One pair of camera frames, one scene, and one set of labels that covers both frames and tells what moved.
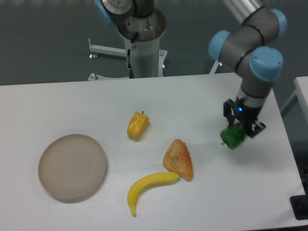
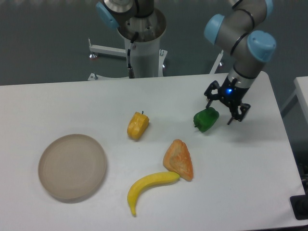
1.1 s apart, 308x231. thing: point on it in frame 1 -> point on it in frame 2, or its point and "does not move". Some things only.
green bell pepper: x=233 y=134 -> x=204 y=120
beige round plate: x=71 y=167 does not move
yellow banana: x=137 y=186 does not move
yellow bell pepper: x=137 y=125 does not move
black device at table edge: x=299 y=204 does not move
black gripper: x=247 y=114 -> x=231 y=94
